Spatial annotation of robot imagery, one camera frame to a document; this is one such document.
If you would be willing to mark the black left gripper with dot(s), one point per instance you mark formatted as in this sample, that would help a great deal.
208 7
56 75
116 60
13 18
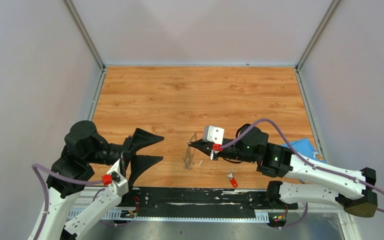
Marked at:
131 145

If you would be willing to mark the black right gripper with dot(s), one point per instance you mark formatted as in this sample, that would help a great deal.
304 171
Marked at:
199 145

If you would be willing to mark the metal key organizer plate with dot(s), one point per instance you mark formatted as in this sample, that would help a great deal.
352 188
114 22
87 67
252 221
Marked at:
188 158

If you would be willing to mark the silver key with red tag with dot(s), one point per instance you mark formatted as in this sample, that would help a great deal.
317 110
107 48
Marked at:
231 179

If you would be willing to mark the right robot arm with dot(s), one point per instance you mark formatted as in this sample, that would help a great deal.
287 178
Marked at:
299 179

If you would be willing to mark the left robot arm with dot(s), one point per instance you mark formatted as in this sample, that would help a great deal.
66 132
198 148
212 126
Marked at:
87 159

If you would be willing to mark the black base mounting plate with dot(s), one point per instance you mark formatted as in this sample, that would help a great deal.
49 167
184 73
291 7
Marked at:
180 202

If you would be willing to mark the blue cloth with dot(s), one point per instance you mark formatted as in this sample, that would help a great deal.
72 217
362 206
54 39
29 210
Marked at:
305 147

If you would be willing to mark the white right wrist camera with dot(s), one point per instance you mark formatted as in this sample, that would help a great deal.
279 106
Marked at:
213 134

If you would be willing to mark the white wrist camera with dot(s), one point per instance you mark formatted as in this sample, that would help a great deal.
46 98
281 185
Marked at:
119 184
213 134

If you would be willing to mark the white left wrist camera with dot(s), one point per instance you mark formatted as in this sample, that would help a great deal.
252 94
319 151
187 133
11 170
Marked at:
119 184

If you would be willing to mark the aluminium rail base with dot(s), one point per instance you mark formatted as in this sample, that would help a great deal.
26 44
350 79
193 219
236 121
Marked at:
117 215

